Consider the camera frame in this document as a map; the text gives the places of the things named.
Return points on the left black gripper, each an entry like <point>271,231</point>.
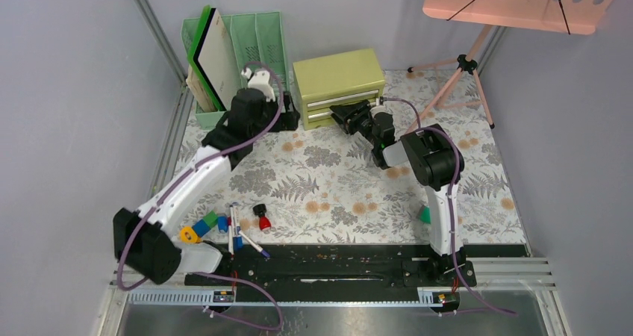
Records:
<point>287,121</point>

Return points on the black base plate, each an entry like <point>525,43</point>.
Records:
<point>332,275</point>

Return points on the yellow-green drawer cabinet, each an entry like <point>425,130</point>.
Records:
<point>339,79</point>

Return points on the floral table mat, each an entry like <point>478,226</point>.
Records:
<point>322,186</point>

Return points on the pink music stand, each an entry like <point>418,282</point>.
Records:
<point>560,61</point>

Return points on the red black stamp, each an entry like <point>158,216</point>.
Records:
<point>260,211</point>

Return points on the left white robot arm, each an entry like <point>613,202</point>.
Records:
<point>146,238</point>

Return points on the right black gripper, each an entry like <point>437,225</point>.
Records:
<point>345,114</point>

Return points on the aluminium rail frame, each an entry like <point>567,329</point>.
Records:
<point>112,310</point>

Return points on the mint green file organizer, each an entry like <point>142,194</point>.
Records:
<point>255,37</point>

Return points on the white perforated board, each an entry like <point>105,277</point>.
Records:
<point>219,62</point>

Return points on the white red marker pen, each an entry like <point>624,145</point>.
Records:
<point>232,230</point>

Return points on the blue block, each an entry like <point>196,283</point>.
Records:
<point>201,228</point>

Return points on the green clip file folder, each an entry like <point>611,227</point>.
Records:
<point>194,53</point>

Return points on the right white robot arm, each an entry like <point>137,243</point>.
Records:
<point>433,157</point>

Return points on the green small block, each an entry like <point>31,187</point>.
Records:
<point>210,219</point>

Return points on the yellow tape measure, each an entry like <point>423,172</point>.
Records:
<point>189,235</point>

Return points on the green Treehouse book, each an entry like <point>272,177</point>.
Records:
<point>194,96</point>

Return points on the purple cartoon book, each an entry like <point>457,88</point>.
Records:
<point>198,94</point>

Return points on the small blue cap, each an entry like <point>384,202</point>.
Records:
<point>223,224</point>

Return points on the green cube block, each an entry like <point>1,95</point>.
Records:
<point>424,214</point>

